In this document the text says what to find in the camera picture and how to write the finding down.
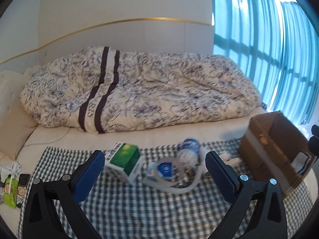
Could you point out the white tufted headboard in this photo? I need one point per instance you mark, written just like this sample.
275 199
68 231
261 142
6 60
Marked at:
12 83

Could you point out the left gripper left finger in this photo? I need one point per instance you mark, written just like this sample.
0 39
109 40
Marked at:
40 216

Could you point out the teal window curtain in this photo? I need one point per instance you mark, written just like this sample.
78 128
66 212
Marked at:
276 47

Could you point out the small blue white packet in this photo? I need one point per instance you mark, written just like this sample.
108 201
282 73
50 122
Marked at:
164 169

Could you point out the clear floss bottle blue label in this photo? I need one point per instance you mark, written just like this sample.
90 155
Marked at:
188 154

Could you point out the green white carton box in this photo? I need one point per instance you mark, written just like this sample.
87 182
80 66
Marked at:
124 162

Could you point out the black white tissue pack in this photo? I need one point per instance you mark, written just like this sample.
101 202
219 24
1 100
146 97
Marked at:
301 162

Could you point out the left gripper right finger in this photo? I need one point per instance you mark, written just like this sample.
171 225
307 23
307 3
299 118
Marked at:
268 219

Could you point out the brown cardboard box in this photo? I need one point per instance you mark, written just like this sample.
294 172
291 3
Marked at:
268 147

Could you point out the cream lace cloth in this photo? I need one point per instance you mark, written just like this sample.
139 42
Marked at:
228 159

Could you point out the black phone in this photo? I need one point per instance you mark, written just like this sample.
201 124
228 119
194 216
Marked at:
23 180

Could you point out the green cartoon tissue pack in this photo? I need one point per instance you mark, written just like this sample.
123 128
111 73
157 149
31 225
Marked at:
14 194

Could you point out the beige pillow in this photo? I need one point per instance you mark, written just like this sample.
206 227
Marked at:
16 127

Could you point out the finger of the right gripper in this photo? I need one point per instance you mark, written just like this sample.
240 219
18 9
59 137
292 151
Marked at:
313 143

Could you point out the floral patterned duvet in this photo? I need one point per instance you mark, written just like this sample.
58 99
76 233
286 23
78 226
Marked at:
104 90

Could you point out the white tape roll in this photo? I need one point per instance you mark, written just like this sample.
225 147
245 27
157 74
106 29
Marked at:
176 165

